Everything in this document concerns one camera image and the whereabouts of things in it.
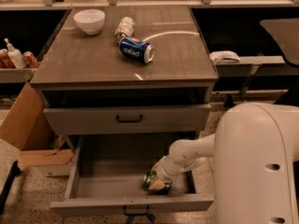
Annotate crushed green can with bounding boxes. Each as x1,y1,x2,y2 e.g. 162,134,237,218
143,172,171,195

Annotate pale green white can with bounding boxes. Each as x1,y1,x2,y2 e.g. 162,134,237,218
115,17,135,42

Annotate black stand leg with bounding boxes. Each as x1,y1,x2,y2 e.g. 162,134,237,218
0,161,21,215

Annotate white pump bottle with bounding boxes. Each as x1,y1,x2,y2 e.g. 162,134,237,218
5,38,26,69

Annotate white bowl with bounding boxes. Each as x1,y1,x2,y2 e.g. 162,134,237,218
73,9,106,35

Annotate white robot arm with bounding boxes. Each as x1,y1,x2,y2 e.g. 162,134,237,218
149,103,299,224

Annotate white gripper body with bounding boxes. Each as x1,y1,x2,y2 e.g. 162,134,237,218
155,156,179,183

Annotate blue Pepsi can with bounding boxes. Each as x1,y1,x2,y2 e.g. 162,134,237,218
119,37,154,63

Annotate white folded cloth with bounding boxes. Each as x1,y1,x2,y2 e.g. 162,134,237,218
209,50,240,63

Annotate brown cardboard box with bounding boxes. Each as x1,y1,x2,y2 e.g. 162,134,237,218
0,83,74,176

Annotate grey top drawer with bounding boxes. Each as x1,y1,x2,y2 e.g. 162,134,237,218
44,105,211,135

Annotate grey drawer cabinet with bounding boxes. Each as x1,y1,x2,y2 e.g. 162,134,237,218
30,5,219,156

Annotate red soda can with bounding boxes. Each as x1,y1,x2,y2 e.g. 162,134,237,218
23,51,39,68

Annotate open grey middle drawer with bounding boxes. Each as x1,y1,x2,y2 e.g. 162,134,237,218
50,133,214,217

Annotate black top drawer handle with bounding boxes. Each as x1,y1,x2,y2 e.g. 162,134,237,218
116,115,143,123

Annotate black office chair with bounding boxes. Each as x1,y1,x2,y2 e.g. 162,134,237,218
259,18,299,106

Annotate black middle drawer handle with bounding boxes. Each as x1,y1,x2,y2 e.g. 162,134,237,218
122,205,150,217

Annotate black drawer handle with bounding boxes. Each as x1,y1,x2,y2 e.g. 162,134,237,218
116,115,143,123
122,205,150,217

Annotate red can at edge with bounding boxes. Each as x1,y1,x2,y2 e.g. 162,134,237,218
0,49,15,68

